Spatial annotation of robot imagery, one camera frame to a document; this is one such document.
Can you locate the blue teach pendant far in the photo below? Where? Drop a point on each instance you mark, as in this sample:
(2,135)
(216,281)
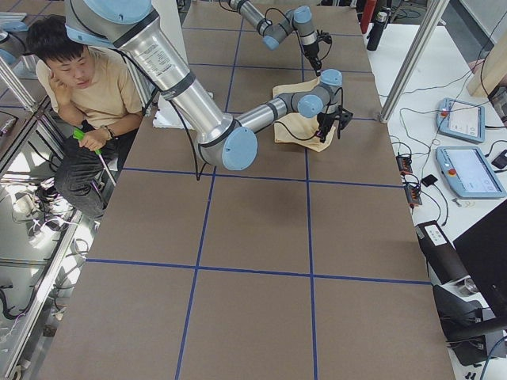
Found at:
(461,120)

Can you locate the black box with label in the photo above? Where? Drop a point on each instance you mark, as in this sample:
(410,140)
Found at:
(443,263)

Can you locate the orange black usb hub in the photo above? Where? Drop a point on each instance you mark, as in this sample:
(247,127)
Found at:
(404,163)

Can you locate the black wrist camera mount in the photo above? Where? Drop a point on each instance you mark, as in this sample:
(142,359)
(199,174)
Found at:
(325,37)
(342,118)

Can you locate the black water bottle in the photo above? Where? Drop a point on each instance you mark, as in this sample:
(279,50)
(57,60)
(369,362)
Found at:
(377,29)

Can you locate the aluminium frame post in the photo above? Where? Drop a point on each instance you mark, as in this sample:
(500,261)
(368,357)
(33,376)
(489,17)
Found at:
(421,39)

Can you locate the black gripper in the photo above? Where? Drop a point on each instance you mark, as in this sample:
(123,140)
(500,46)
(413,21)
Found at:
(325,119)
(312,51)

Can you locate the beige long sleeve printed shirt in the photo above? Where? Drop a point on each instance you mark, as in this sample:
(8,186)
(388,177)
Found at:
(294,128)

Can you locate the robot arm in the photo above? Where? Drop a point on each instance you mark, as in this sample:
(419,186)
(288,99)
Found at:
(222,140)
(277,23)

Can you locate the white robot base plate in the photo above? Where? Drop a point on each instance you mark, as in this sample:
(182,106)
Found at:
(166,116)

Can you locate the seated person beige shirt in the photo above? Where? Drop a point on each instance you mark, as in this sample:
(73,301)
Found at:
(90,88)

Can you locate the blue teach pendant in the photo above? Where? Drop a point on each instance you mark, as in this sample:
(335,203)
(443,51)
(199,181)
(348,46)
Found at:
(461,120)
(468,173)

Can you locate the blue teach pendant near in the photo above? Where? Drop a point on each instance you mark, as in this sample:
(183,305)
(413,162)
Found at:
(468,173)

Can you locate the black monitor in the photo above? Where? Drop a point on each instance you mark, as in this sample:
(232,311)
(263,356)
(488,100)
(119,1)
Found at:
(482,250)

